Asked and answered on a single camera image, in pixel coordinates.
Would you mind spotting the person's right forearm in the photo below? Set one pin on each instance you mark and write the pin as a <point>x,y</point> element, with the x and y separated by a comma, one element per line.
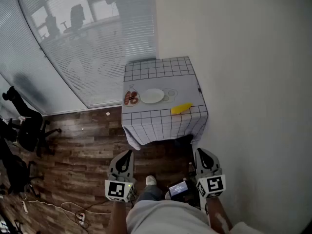
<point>218,216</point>

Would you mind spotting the yellow corn cob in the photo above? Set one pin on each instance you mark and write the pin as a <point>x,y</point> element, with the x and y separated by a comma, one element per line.
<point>181,108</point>

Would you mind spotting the person's left forearm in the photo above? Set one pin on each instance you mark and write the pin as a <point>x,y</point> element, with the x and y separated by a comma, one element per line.
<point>119,216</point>

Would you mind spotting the person's blue jeans leg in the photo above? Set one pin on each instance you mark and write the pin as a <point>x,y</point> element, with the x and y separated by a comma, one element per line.
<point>150,192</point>

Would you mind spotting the black office chair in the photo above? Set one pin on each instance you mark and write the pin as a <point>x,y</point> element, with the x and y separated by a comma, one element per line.
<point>29,128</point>
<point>14,172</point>

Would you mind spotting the crumpled paper scrap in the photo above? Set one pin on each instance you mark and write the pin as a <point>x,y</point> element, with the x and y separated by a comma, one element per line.
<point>108,113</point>

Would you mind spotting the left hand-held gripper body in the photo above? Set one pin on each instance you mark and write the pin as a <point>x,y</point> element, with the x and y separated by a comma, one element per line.
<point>119,189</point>

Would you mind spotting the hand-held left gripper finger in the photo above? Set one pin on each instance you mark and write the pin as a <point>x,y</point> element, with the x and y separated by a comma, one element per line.
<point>132,163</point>
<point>113,165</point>

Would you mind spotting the clear plastic bottle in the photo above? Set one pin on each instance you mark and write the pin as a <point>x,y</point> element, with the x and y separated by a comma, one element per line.
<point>191,169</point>

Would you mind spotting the window blinds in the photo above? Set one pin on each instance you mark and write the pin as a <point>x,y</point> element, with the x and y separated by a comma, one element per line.
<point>97,50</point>

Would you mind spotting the black device with screen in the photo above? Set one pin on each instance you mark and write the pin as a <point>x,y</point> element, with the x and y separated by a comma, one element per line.
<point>179,189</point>

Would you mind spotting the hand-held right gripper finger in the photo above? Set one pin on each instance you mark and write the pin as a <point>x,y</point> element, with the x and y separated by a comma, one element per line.
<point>215,163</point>
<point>197,164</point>

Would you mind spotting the dark chair behind glass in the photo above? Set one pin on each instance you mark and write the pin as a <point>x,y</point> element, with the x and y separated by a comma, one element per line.
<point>52,25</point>
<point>77,17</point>

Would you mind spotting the white round plate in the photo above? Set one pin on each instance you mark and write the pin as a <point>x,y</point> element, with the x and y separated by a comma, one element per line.
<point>152,96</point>

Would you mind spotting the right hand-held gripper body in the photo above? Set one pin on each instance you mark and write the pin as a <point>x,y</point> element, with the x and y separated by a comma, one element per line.
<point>212,185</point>

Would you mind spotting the person's light grey shirt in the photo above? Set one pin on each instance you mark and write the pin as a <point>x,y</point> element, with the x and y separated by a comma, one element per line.
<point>165,218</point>

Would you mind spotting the grid-patterned white tablecloth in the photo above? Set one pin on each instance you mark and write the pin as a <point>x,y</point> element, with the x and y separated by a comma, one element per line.
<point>158,125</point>

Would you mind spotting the person's white shoe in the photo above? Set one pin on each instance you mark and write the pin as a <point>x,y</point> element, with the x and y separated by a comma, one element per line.
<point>150,180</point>

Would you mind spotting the white power strip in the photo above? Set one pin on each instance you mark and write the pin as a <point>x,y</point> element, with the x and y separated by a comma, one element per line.
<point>82,219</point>
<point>25,206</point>

